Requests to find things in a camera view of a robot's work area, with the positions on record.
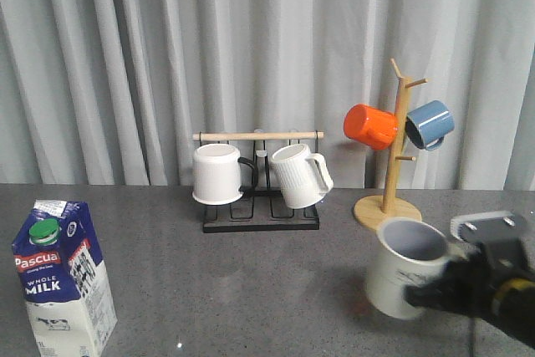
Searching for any blue mug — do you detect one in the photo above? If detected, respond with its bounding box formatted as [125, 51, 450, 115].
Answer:
[405, 100, 455, 151]

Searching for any white ribbed mug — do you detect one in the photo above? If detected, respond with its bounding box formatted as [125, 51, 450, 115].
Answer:
[269, 143, 334, 209]

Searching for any orange mug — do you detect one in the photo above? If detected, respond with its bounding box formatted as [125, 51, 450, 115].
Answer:
[343, 104, 398, 150]

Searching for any black wire mug rack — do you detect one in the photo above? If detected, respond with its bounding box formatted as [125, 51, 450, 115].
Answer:
[193, 130, 324, 233]

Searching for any pale green HOME mug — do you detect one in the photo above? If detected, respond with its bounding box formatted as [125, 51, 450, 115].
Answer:
[364, 217, 451, 320]

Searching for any blue white milk carton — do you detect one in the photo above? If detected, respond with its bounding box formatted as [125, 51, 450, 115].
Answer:
[12, 200, 117, 356]

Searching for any white mug black handle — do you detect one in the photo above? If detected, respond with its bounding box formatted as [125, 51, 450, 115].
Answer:
[192, 143, 258, 206]

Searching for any wooden mug tree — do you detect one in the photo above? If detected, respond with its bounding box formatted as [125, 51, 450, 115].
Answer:
[353, 58, 428, 232]

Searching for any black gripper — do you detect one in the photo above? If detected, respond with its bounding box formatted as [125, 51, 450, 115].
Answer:
[404, 247, 500, 319]

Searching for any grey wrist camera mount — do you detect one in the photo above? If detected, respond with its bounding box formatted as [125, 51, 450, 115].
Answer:
[450, 210, 530, 273]

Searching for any grey curtain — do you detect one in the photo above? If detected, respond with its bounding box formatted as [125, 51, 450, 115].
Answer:
[1, 0, 534, 190]

